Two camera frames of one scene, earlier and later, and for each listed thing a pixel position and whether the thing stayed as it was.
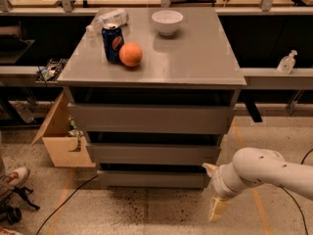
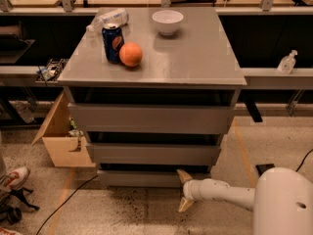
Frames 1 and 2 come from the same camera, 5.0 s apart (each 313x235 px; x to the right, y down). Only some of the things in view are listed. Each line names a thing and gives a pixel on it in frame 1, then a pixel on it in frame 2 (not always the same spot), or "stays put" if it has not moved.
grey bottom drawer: (154, 179) stays put
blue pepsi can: (113, 39) stays put
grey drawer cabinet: (154, 97) stays put
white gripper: (217, 181) -> (190, 190)
